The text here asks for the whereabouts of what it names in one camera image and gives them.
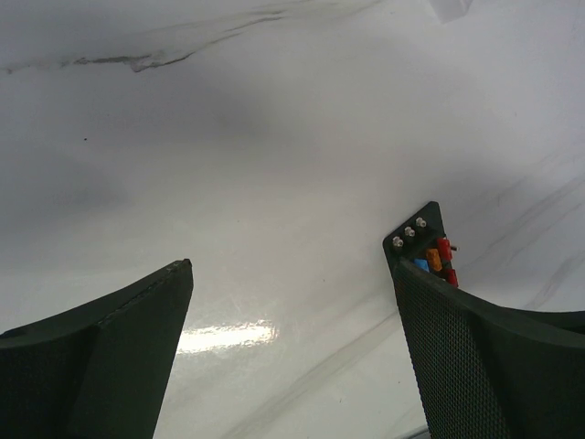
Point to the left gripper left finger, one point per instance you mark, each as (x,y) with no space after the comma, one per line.
(99,370)

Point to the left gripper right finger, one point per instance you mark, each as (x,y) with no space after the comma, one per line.
(488,371)

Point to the red blade fuse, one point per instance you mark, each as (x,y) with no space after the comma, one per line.
(450,276)
(444,248)

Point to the blue blade fuse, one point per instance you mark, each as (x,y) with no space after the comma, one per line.
(423,264)

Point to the orange blade fuse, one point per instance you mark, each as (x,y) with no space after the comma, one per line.
(433,259)

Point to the black fuse box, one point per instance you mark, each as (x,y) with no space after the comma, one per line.
(414,236)

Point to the clear plastic fuse box cover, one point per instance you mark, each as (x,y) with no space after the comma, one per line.
(449,10)

